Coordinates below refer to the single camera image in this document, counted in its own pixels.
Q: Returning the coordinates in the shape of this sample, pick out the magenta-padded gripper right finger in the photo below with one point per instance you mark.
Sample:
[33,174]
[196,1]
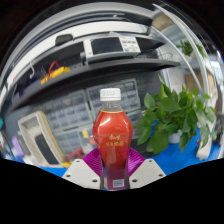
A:
[148,171]

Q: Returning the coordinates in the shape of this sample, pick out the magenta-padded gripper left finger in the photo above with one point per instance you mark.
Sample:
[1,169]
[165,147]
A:
[80,173]

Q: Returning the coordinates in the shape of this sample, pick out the red drink bottle white cap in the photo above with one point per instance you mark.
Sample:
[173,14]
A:
[112,133]

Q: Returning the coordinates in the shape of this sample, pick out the yellow multimeter with red leads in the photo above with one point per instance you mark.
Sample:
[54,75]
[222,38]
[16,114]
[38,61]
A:
[56,73]
[76,155]

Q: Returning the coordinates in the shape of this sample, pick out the grey small-parts drawer cabinet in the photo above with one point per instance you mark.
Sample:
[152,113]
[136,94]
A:
[136,120]
[66,110]
[71,141]
[128,93]

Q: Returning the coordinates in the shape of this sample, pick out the clear organiser with coloured parts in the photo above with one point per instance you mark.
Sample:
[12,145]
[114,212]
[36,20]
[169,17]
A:
[86,134]

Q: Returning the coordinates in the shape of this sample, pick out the black zip case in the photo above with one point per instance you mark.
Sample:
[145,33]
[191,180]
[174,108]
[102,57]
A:
[46,150]

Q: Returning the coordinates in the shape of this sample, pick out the green potted plant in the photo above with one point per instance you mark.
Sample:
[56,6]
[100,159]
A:
[170,116]

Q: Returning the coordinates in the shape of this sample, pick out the white power adapter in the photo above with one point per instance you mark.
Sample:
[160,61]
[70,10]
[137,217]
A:
[204,150]

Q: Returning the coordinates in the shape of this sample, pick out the white perforated tray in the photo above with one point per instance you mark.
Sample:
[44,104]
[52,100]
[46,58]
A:
[30,125]

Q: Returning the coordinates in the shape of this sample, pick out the black handheld device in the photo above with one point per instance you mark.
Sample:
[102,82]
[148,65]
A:
[219,128]

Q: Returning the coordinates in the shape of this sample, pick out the white shelf unit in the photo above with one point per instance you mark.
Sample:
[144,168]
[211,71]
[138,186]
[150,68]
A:
[200,66]

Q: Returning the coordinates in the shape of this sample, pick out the grey white oscilloscope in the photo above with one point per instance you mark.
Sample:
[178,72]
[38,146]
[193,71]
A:
[110,46]

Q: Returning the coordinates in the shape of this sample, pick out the black rounded device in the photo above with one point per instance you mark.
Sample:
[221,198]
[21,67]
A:
[64,39]

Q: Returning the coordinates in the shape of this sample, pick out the dark grey wall shelf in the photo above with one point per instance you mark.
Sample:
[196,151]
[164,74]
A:
[100,70]

